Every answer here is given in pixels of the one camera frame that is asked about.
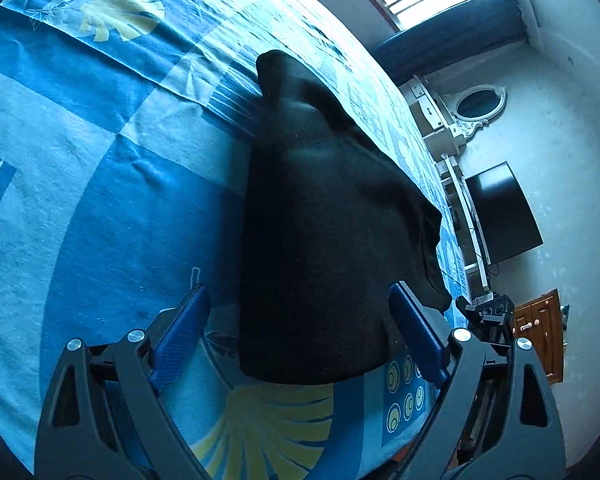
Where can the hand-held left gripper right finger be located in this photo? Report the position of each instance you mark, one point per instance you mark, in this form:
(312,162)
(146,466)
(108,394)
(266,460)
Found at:
(416,331)

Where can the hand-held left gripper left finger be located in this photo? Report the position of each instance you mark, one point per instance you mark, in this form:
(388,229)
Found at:
(180,340)

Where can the black pants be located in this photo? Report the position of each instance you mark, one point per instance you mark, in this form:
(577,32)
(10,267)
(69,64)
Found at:
(330,240)

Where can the black device on tripod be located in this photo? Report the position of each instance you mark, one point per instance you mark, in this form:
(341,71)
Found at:
(492,309)

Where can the white television stand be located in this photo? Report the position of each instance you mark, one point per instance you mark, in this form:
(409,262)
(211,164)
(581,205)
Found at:
(467,220)

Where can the brown wooden cabinet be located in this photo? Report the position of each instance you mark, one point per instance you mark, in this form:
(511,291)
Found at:
(540,335)

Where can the black television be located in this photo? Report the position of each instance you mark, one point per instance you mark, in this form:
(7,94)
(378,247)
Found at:
(505,210)

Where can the blue checked blanket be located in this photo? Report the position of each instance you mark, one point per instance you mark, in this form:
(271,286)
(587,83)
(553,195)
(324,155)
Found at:
(90,185)

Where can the white vanity dresser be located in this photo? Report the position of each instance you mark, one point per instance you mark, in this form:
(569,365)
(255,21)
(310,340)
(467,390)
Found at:
(437,115)

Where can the oval mirror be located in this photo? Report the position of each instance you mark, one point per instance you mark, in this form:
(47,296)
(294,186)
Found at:
(476,104)

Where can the dark blue curtain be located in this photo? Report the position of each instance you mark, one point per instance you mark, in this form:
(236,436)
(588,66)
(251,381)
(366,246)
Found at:
(455,30)

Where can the light blue printed bed sheet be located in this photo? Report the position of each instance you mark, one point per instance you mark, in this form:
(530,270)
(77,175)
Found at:
(215,15)

